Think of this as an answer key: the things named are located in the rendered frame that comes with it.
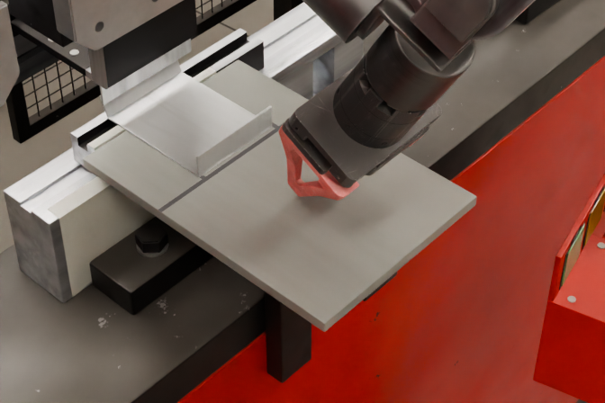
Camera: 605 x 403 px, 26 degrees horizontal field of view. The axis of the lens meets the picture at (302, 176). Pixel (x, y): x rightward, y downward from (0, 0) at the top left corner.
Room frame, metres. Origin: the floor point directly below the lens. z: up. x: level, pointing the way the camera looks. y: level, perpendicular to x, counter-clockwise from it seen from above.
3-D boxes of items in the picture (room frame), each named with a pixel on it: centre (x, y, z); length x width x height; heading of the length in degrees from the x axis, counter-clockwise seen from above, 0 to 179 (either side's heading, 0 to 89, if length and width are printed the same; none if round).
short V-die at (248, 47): (0.89, 0.11, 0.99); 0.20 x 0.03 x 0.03; 138
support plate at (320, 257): (0.77, 0.02, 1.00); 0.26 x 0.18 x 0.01; 48
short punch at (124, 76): (0.87, 0.13, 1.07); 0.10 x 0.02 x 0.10; 138
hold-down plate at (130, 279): (0.86, 0.06, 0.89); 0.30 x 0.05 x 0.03; 138
